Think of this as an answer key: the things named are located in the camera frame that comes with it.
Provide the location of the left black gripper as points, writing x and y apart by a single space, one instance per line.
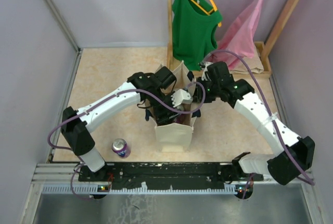
162 117

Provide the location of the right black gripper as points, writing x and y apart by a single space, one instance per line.
198 94

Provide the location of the beige canvas tote bag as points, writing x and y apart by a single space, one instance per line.
176 137

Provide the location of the purple soda can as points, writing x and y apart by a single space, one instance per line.
181 117
121 148

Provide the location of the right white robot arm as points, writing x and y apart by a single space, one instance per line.
291 154

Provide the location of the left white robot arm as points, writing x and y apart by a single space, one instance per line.
80 123

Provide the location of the pink cloth garment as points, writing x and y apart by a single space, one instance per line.
239 36

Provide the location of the wooden clothes rack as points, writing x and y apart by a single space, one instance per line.
263 47

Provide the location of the green tank top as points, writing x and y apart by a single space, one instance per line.
193 31

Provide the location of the purple soda can front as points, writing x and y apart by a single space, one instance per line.
121 148

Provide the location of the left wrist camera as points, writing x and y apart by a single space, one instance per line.
181 96

